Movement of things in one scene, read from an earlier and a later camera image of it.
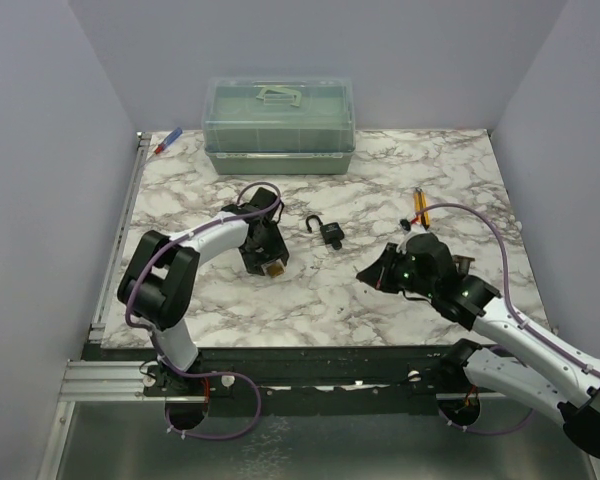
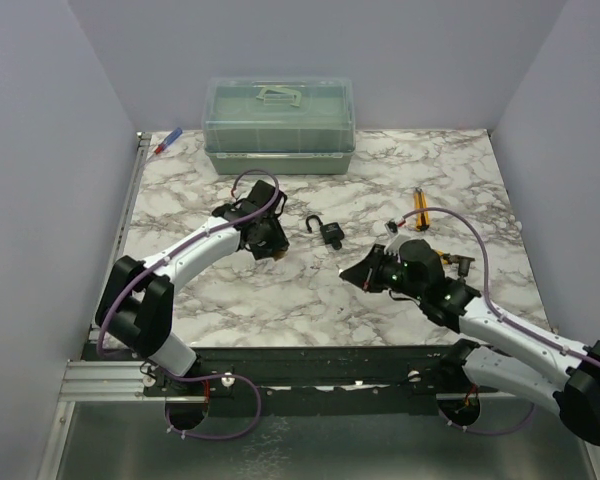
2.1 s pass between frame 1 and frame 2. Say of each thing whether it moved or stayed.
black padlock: stayed
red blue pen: stayed
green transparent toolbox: stayed
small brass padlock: moved
